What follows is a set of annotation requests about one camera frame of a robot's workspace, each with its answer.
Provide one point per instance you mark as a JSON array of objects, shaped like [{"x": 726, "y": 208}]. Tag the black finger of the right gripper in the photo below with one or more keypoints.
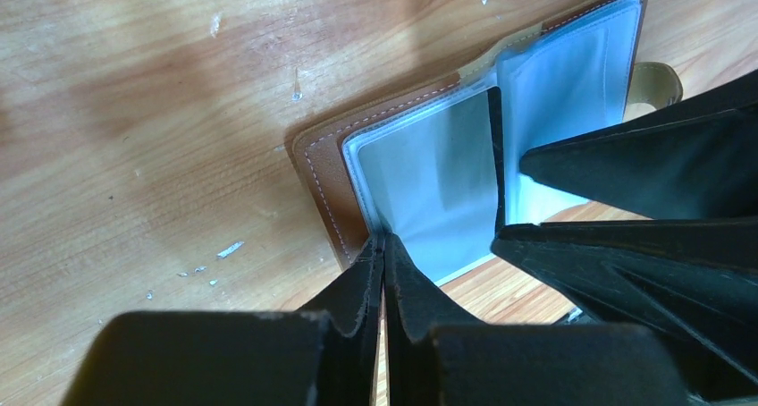
[
  {"x": 692, "y": 282},
  {"x": 696, "y": 159}
]

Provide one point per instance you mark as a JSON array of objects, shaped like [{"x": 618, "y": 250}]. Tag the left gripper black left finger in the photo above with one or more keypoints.
[{"x": 323, "y": 353}]

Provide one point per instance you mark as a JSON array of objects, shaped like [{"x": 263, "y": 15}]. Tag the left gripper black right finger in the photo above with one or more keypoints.
[{"x": 440, "y": 354}]

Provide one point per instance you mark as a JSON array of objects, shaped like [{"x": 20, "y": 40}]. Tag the brown leather card holder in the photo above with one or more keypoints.
[{"x": 437, "y": 164}]

